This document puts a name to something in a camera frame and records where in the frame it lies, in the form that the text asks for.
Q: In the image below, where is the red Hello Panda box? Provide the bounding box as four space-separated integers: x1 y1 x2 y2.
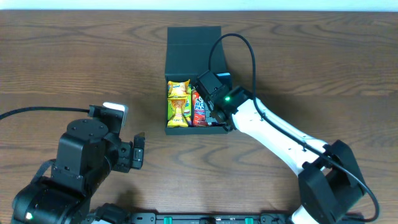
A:
192 90 208 126

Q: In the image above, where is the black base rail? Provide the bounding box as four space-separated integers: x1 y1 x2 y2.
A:
127 213 292 224

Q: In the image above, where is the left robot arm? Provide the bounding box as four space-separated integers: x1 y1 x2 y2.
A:
11 119 145 223

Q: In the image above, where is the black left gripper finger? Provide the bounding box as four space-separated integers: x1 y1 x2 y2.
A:
133 132 146 149
130 148 144 170

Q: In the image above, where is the small yellow snack packet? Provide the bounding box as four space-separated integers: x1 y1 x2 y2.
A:
167 80 190 98

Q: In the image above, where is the yellow orange snack pouch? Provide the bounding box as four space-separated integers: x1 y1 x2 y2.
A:
167 97 188 128

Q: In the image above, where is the right black cable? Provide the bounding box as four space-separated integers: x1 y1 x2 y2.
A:
207 32 381 223

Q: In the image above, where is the black cable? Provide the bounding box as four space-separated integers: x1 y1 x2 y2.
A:
207 32 381 223
0 106 91 121

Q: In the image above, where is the left black cable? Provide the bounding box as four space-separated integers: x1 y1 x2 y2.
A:
0 106 91 121

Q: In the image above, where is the black gift box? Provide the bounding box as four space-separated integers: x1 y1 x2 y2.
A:
165 26 232 135

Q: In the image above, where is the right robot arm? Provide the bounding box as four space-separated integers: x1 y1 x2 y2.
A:
199 86 368 223

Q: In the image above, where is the green Pretz snack box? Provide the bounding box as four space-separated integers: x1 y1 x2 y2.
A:
183 85 192 126

